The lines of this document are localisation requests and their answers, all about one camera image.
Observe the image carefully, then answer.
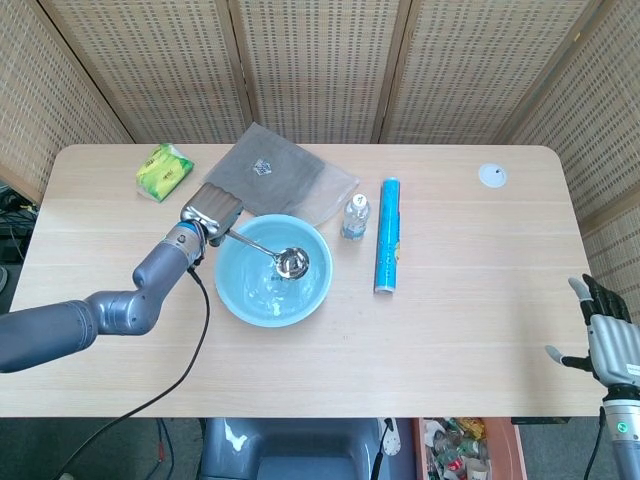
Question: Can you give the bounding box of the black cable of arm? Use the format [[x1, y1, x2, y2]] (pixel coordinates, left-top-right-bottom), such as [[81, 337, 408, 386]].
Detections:
[[47, 257, 211, 480], [582, 405, 609, 480]]

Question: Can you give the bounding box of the pink bin with trash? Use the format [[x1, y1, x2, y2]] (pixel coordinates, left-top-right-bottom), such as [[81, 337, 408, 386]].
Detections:
[[412, 416, 527, 480]]

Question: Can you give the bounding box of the red thin cable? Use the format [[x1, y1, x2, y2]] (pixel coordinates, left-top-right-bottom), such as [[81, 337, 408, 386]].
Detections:
[[153, 418, 177, 464]]

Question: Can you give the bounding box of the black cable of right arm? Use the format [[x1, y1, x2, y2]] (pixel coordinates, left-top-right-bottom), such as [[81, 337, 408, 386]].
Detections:
[[582, 405, 609, 480]]

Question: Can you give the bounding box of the clear bag with grey cloth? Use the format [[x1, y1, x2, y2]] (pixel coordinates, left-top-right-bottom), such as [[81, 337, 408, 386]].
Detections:
[[204, 122, 362, 226]]

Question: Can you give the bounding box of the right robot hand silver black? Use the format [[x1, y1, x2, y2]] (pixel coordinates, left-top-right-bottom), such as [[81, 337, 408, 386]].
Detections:
[[544, 273, 640, 389]]

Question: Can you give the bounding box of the white plug with black cable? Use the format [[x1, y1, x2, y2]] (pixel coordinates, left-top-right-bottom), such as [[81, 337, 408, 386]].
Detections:
[[368, 417, 402, 480]]

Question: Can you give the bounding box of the metal ladle black handle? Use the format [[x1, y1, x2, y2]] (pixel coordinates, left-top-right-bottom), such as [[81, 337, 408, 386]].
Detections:
[[227, 229, 311, 281]]

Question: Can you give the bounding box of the dark equipment with cables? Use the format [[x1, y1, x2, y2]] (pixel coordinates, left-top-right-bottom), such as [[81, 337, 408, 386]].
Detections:
[[0, 182, 40, 304]]

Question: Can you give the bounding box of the green tissue pack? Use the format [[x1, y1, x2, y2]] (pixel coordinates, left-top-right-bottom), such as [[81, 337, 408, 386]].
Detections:
[[135, 142, 195, 204]]

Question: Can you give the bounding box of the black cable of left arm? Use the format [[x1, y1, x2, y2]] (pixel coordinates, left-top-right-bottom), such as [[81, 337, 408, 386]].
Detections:
[[47, 257, 211, 480]]

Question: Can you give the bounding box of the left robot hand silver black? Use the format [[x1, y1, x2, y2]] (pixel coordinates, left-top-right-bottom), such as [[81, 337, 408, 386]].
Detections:
[[179, 182, 242, 248]]

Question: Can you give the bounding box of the black table frame bar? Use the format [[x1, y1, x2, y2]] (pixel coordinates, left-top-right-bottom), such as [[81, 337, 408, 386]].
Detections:
[[509, 416, 572, 427]]

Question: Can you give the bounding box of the clear water bottle white cap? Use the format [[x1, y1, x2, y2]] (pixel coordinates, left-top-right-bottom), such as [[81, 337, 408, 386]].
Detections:
[[340, 193, 371, 242]]

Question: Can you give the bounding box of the woven rattan folding screen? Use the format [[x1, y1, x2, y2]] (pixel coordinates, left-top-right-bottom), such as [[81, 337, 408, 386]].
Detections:
[[0, 0, 640, 321]]

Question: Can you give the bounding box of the grey robot base body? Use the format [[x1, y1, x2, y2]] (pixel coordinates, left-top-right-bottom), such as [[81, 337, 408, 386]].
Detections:
[[199, 417, 416, 480]]

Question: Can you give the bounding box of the white round table grommet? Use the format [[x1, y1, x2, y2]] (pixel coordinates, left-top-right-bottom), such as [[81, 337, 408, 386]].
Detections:
[[477, 162, 509, 190]]

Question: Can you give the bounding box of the light blue plastic basin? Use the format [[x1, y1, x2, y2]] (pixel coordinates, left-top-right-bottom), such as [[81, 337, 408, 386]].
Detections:
[[214, 213, 334, 329]]

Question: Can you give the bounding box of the blue cling film roll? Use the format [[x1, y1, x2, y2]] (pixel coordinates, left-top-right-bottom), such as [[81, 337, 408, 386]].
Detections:
[[372, 175, 403, 296]]

